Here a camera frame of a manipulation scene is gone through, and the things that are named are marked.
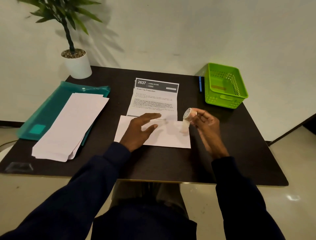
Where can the person's left hand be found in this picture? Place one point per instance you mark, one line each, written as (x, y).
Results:
(134, 134)

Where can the clear plastic wrapper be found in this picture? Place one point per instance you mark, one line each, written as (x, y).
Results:
(19, 167)

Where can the teal plastic document folder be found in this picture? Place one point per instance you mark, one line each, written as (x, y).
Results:
(47, 111)

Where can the white envelope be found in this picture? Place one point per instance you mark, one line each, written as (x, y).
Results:
(170, 137)

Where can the green plastic basket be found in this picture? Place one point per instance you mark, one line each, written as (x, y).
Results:
(223, 86)

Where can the printed paper sheet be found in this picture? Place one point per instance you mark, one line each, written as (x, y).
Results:
(154, 99)

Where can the person's dark blue shirt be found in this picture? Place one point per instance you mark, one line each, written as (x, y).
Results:
(145, 225)

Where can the stack of white envelopes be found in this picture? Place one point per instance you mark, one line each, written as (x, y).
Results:
(69, 128)

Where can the person's right hand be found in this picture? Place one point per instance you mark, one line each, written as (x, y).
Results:
(209, 133)

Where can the person's left thumb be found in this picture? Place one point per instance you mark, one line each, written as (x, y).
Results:
(150, 128)

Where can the person's beige trousers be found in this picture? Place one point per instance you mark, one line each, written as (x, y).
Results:
(148, 192)

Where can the person's left forearm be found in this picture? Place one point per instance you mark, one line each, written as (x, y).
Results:
(74, 195)

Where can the green potted plant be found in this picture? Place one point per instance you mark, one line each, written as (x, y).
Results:
(65, 17)

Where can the person's right forearm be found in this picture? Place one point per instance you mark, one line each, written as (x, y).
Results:
(242, 200)

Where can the blue pen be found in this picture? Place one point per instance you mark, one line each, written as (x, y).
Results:
(200, 84)

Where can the person's right fingers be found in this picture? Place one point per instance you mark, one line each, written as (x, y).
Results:
(200, 116)

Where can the white plant pot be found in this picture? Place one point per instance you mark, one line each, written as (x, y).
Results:
(77, 65)

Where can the clear adhesive tape roll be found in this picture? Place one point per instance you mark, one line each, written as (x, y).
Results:
(188, 115)

